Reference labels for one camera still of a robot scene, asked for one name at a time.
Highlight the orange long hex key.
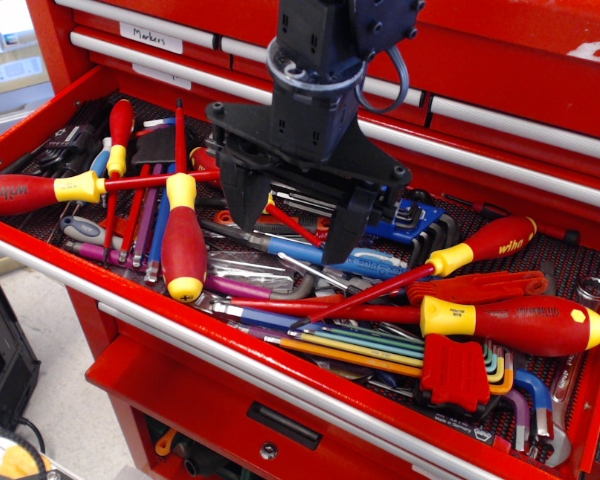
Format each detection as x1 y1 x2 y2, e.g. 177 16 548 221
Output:
264 334 514 396

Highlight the black box on floor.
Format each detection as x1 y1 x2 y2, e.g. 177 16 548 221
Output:
0 286 40 430

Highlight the blue large hex key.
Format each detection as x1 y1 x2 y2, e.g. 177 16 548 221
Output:
514 369 554 439

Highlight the large red yellow screwdriver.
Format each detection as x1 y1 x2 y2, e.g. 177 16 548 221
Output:
229 294 600 358

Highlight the red yellow screwdriver far left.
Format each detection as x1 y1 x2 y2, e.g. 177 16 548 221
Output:
0 169 221 217

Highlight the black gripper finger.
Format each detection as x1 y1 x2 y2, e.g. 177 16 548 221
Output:
323 185 380 264
218 153 275 232

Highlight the chrome socket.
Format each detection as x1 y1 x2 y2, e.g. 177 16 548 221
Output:
576 276 600 312

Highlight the blue hex key holder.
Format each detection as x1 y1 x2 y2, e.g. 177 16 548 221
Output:
365 199 460 268

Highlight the small red yellow screwdriver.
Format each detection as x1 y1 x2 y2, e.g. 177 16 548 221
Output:
104 99 135 260

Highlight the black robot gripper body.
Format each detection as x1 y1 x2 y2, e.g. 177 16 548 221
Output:
206 74 410 212

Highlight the blue handled hex tool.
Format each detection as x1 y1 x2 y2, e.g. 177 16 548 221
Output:
199 219 411 281

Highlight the red hex key holder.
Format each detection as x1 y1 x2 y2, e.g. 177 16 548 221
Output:
420 334 491 413

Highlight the purple large hex key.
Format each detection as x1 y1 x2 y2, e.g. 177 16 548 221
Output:
503 389 531 452

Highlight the grey cable loop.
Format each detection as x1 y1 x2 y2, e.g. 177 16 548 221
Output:
354 45 411 114

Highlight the grey handled tool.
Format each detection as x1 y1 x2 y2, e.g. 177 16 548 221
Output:
59 216 106 246

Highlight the chrome adjustable wrench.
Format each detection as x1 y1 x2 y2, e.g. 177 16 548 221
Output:
546 352 585 468

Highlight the red yellow wiha screwdriver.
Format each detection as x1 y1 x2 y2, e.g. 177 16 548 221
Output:
290 216 537 330

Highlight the red yellow phillips screwdriver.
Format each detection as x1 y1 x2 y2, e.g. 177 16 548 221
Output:
161 99 207 303

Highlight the red yellow screwdriver centre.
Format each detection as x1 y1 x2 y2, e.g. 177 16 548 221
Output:
189 147 324 248

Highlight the black torx key holder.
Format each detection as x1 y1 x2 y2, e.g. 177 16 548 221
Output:
32 124 102 178

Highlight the white markers label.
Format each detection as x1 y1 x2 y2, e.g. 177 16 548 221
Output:
119 22 183 54

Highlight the purple long hex key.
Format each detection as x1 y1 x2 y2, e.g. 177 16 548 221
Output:
62 240 316 302

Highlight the red tool chest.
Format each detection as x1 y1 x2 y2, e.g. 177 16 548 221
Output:
0 1 600 479

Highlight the orange black utility knife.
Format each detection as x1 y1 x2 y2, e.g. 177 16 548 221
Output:
213 208 331 241

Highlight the red plastic key holder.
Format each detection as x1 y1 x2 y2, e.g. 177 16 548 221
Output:
406 270 549 306

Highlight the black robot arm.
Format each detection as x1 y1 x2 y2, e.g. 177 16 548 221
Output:
206 1 422 264

